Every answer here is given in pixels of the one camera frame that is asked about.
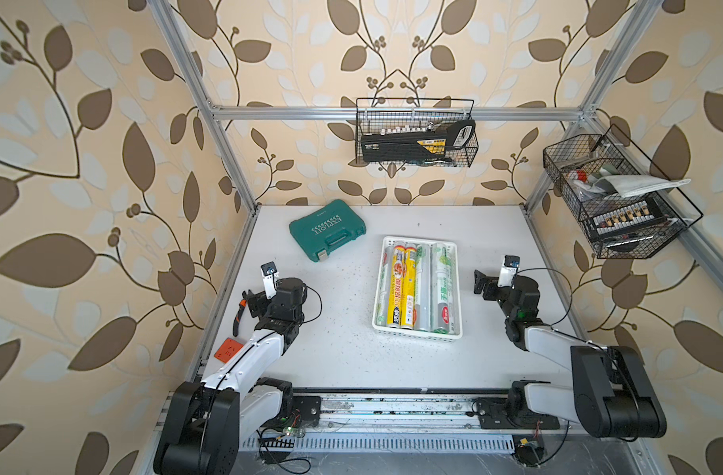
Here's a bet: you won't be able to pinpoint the grape print wrap roll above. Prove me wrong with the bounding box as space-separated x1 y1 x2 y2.
432 243 454 334

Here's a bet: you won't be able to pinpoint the white text wrap roll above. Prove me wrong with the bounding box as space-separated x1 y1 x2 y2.
414 243 432 332

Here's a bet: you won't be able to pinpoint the white plastic perforated basket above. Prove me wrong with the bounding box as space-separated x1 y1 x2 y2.
371 237 463 342

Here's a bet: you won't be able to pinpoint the yellow wrap roll chef label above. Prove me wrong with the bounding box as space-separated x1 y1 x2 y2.
401 247 418 330

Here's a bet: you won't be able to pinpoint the yellow wrap roll group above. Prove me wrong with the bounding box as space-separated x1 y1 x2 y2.
386 243 406 328

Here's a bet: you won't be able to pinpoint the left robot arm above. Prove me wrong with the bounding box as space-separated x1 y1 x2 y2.
153 277 308 474

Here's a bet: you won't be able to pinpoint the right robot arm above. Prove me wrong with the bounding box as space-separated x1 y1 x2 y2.
473 267 667 441

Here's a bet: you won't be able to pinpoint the red square block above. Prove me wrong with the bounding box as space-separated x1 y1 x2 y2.
214 338 244 363

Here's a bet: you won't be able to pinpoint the green plastic tool case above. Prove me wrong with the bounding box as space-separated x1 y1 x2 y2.
289 199 366 262

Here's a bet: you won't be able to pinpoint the socket bit set tray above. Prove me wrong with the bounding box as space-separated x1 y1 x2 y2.
590 199 668 238

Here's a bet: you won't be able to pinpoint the black yellow hand saw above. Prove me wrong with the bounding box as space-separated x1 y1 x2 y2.
357 119 479 167

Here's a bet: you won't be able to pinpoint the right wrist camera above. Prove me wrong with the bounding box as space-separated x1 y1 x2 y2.
498 255 521 288

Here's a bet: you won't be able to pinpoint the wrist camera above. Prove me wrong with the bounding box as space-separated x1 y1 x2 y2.
260 261 279 300
498 255 521 288

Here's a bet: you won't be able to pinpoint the orange handled pliers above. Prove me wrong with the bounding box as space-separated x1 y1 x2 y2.
232 290 254 338

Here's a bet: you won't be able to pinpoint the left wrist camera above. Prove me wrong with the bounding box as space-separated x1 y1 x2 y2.
260 261 279 300

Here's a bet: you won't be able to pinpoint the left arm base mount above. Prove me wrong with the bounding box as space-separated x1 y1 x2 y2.
241 394 322 429

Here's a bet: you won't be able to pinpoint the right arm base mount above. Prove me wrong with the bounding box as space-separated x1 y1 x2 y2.
473 397 560 431

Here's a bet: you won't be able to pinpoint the black wire basket right wall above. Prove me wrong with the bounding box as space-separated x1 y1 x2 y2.
543 125 704 259

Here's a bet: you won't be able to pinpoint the black wire basket wall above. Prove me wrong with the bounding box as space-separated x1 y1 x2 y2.
355 96 479 167
543 125 704 259

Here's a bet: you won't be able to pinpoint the black wire basket back wall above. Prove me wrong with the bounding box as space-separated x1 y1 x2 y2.
355 96 479 167

